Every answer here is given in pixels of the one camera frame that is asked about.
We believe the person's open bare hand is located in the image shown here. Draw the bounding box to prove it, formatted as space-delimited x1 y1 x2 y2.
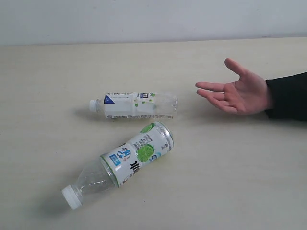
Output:
196 58 273 115

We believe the lime label clear bottle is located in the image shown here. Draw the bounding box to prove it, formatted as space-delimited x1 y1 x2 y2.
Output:
61 121 174 210

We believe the clear bottle blue white label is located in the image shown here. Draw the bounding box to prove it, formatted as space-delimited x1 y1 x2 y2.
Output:
89 92 178 119

